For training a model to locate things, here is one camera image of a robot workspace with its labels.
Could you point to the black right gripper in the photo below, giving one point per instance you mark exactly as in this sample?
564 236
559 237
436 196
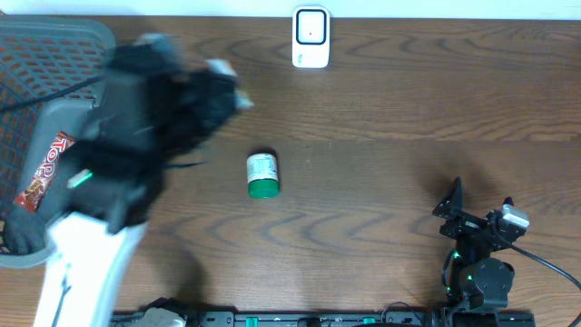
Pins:
447 209

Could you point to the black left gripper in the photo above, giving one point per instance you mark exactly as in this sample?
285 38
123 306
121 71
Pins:
203 105

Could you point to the green lid seasoning jar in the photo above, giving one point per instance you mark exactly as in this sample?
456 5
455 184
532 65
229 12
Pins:
262 176

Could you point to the red chocolate bar wrapper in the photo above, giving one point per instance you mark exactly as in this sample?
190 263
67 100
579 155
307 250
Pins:
31 197

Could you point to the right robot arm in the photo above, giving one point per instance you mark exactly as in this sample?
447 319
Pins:
477 284

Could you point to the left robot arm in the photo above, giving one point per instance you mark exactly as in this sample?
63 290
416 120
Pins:
107 181

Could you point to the white barcode scanner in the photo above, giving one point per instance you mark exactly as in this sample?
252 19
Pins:
310 46

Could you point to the grey plastic shopping basket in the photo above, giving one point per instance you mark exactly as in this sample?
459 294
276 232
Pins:
45 62

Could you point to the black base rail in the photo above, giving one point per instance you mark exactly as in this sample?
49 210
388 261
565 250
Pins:
165 317

